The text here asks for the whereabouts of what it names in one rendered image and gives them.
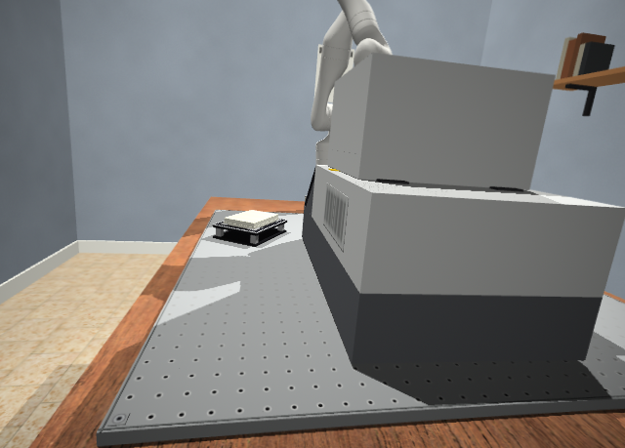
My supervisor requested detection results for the black rectangular frame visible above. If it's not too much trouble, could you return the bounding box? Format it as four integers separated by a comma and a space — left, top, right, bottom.
213, 219, 287, 247

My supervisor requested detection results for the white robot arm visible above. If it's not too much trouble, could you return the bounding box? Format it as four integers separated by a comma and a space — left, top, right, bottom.
311, 0, 392, 166

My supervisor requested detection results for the cream rectangular well plate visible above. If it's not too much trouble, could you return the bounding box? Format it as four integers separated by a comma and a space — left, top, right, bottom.
224, 210, 279, 229

